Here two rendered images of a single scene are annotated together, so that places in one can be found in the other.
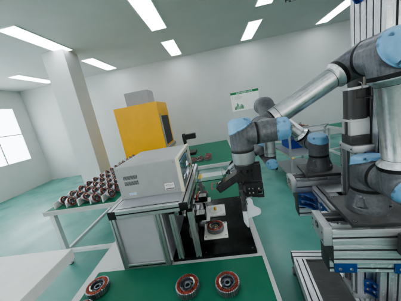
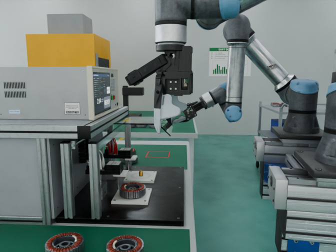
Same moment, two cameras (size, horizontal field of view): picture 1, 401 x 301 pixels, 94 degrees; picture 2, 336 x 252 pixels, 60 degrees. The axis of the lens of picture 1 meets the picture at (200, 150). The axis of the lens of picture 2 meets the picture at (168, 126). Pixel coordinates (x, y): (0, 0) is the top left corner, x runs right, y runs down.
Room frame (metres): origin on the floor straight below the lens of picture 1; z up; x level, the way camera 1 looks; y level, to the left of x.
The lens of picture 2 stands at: (-0.10, -0.10, 1.28)
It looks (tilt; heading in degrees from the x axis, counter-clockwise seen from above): 10 degrees down; 357
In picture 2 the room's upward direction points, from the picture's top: straight up
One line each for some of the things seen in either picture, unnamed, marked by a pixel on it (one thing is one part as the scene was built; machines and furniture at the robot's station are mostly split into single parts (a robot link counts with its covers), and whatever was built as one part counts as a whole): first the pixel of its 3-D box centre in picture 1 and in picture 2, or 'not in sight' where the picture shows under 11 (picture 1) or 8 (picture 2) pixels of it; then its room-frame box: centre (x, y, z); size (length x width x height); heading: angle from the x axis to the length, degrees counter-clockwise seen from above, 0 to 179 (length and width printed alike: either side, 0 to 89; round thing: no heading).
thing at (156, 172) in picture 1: (159, 168); (65, 90); (1.26, 0.30, 1.22); 0.44 x 0.39 x 0.20; 174
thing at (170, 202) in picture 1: (163, 185); (66, 118); (1.24, 0.30, 1.09); 0.68 x 0.44 x 0.05; 174
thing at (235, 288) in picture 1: (227, 283); (125, 249); (0.71, -0.01, 0.77); 0.11 x 0.11 x 0.04
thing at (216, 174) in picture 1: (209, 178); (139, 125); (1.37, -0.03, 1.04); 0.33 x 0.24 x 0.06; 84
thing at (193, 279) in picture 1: (187, 285); (64, 245); (0.73, 0.18, 0.77); 0.11 x 0.11 x 0.04
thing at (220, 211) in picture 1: (215, 210); (140, 176); (1.33, -0.03, 0.78); 0.15 x 0.15 x 0.01; 84
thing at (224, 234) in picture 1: (216, 230); (132, 195); (1.09, 0.00, 0.78); 0.15 x 0.15 x 0.01; 84
